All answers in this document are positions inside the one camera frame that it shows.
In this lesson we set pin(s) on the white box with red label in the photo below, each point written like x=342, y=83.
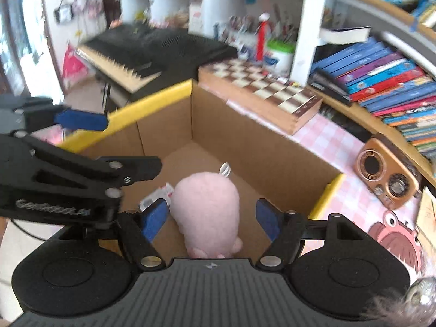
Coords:
x=196, y=17

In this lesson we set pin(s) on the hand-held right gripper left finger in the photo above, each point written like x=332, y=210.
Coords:
x=155, y=218

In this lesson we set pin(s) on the green white pen holder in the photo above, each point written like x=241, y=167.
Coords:
x=279, y=56

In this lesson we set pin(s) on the black electronic keyboard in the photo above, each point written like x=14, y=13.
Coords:
x=146, y=51

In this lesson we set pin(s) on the row of colourful books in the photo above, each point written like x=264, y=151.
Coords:
x=385, y=78

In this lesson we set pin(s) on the white red small packet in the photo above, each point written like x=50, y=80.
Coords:
x=160, y=194

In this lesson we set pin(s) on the wooden chessboard case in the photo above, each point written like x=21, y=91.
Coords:
x=265, y=85

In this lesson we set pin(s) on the pink checked cloth desktop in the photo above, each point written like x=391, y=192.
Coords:
x=323, y=143

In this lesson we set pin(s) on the pink backpack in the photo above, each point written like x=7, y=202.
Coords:
x=73, y=64

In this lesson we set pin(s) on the black keyboard stand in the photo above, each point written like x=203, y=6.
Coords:
x=107, y=92

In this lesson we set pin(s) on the yellow cardboard box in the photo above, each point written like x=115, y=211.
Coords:
x=238, y=143

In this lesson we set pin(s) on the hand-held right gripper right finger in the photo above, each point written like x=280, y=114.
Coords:
x=267, y=219

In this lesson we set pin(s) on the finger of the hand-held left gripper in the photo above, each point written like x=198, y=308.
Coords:
x=81, y=121
x=85, y=167

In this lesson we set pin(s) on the red white figurine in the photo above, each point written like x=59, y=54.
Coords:
x=260, y=37

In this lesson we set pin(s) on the copper retro radio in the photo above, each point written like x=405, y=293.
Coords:
x=385, y=177

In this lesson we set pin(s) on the white shelf unit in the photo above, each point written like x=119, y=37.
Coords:
x=308, y=41

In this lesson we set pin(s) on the silver ball charm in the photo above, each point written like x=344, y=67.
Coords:
x=420, y=291

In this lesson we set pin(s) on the grey fur pompom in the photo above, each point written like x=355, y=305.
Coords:
x=391, y=306

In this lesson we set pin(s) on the white black hanging bag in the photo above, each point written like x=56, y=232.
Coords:
x=64, y=12

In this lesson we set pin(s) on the black white paperback book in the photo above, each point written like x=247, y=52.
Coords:
x=344, y=35

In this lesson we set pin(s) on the pink plush toy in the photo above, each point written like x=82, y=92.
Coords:
x=204, y=207

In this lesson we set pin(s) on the brown cardboard pieces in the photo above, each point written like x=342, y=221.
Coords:
x=427, y=211

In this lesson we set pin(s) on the wooden bookshelf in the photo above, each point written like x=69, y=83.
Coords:
x=374, y=122

